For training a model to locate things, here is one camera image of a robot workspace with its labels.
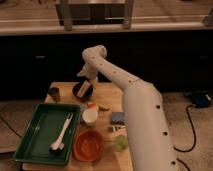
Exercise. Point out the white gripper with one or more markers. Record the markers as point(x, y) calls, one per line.
point(86, 88)

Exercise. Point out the blue black device on floor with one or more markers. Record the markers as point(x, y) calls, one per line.
point(200, 99)

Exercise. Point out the dark purple bowl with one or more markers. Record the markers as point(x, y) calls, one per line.
point(86, 96)

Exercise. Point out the blue sponge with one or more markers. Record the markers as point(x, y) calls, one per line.
point(117, 118)

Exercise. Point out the green plastic tray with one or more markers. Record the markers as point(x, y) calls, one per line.
point(44, 128)

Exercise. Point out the orange yellow toy food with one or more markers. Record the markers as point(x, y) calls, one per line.
point(96, 106)

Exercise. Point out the wooden chair legs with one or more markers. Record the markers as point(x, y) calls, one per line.
point(94, 12)

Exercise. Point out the brown dark cup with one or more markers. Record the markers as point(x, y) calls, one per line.
point(54, 93)

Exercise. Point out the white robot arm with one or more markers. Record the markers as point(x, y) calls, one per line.
point(148, 135)

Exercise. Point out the white cup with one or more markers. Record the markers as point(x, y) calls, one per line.
point(90, 116)

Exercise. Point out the orange bowl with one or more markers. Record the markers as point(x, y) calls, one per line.
point(88, 146)

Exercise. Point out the green lime ball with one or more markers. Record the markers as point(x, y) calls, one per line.
point(121, 142)

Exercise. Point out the small silver fork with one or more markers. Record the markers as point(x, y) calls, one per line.
point(115, 128)

